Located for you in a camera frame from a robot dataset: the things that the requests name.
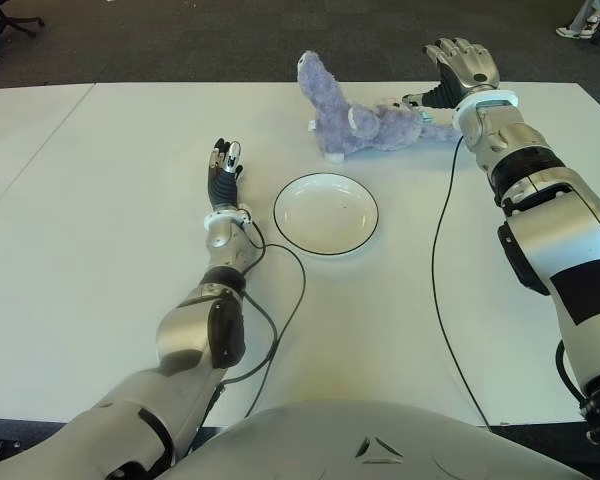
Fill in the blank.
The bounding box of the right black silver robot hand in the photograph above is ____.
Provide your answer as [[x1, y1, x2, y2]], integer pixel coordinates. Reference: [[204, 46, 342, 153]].
[[402, 37, 501, 109]]

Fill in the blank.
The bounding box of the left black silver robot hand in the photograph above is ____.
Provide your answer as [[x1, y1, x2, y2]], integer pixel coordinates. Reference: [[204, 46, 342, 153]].
[[207, 138, 246, 214]]

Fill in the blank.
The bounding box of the purple plush doll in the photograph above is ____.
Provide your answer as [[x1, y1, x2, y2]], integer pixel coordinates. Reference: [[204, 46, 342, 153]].
[[297, 49, 462, 164]]

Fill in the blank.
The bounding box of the white plate black rim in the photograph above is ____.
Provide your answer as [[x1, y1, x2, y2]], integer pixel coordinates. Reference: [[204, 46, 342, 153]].
[[273, 172, 380, 258]]

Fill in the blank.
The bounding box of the white red sneaker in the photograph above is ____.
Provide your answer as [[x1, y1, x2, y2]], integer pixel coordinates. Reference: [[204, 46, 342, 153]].
[[554, 14, 599, 40]]

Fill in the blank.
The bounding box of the grey trouser leg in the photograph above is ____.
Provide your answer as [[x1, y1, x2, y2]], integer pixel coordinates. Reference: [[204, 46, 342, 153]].
[[569, 0, 600, 31]]

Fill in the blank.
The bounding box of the black office chair base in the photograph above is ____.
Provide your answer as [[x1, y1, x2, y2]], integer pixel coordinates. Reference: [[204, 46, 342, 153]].
[[0, 0, 46, 39]]

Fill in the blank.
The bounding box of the silver robot torso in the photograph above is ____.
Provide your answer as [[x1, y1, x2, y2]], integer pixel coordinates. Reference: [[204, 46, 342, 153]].
[[164, 398, 586, 480]]

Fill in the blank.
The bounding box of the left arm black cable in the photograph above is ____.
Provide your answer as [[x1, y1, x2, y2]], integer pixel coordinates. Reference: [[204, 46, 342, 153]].
[[194, 222, 308, 436]]

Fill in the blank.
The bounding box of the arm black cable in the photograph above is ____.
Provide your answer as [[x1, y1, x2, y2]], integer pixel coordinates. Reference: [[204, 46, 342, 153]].
[[430, 135, 492, 432], [194, 222, 308, 436]]

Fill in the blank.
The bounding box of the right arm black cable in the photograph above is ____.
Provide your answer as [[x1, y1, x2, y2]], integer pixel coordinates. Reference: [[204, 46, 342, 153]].
[[430, 135, 492, 432]]

